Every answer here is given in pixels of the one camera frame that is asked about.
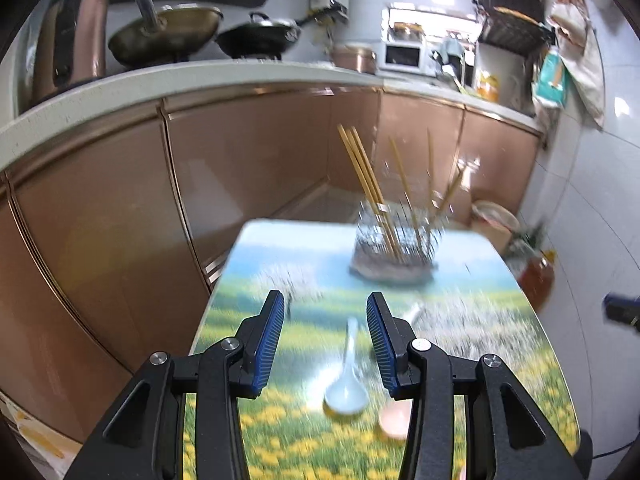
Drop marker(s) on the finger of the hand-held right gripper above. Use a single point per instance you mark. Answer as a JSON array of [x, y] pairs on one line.
[[622, 310]]

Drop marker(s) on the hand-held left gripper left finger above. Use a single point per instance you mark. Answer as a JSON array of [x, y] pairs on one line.
[[267, 345]]

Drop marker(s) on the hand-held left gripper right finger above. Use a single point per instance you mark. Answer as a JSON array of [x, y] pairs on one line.
[[382, 345]]

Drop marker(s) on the light blue ceramic spoon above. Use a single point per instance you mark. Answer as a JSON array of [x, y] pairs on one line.
[[345, 390]]

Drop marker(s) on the bunch of bamboo chopsticks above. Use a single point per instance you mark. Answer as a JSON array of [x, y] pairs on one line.
[[367, 180]]

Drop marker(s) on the pink ceramic spoon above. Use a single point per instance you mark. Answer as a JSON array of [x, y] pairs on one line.
[[395, 420]]

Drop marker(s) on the orange oil bottle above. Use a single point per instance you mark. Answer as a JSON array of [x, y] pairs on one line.
[[539, 280]]

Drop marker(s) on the landscape printed table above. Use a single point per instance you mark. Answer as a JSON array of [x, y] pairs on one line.
[[300, 435]]

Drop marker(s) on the beige trash bin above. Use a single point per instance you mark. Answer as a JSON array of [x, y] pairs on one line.
[[492, 225]]

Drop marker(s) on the copper kitchen counter cabinets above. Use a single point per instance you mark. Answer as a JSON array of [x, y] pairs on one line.
[[125, 210]]

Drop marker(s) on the teal hanging bag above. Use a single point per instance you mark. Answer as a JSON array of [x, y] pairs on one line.
[[549, 77]]

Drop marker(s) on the white plastic bag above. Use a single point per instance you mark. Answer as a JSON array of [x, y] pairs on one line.
[[580, 60]]

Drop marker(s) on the yellow detergent bottle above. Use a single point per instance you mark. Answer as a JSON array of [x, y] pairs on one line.
[[487, 86]]

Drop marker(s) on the copper rice cooker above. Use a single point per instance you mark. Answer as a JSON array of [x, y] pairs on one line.
[[354, 57]]

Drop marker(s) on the white microwave oven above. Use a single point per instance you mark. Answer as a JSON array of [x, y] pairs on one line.
[[400, 56]]

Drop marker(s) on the grey blue cloth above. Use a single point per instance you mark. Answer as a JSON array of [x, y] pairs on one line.
[[450, 52]]

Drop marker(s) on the black wok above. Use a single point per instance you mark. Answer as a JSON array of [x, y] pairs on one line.
[[257, 40]]

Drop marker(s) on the black dish rack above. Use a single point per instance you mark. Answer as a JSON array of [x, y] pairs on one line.
[[510, 25]]

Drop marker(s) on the brass coloured wok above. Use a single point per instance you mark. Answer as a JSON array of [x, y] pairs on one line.
[[170, 35]]

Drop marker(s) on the copper pipe cover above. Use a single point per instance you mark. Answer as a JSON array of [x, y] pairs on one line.
[[65, 45]]

